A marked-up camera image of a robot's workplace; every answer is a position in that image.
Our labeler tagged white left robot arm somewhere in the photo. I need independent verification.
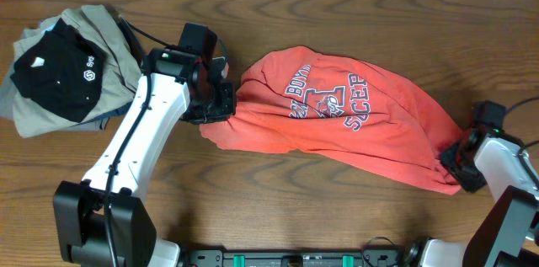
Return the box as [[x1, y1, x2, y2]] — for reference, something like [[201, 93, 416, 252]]
[[53, 48, 234, 266]]

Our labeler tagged red soccer t-shirt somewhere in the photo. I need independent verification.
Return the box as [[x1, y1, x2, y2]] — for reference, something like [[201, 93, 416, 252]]
[[200, 46, 461, 195]]

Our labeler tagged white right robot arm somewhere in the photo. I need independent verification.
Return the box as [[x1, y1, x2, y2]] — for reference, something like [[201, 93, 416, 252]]
[[415, 129, 538, 267]]

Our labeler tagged black polo shirt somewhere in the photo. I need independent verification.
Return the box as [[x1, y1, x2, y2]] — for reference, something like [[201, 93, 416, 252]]
[[10, 19, 107, 123]]

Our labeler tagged khaki folded shirt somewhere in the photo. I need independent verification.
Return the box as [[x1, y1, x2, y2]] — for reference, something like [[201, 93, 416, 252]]
[[1, 5, 141, 138]]

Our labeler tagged navy blue folded garment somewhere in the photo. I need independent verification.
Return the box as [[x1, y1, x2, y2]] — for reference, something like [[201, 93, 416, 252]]
[[100, 102, 132, 118]]

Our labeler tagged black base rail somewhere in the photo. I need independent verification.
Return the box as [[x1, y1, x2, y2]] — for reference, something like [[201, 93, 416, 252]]
[[176, 248, 464, 267]]

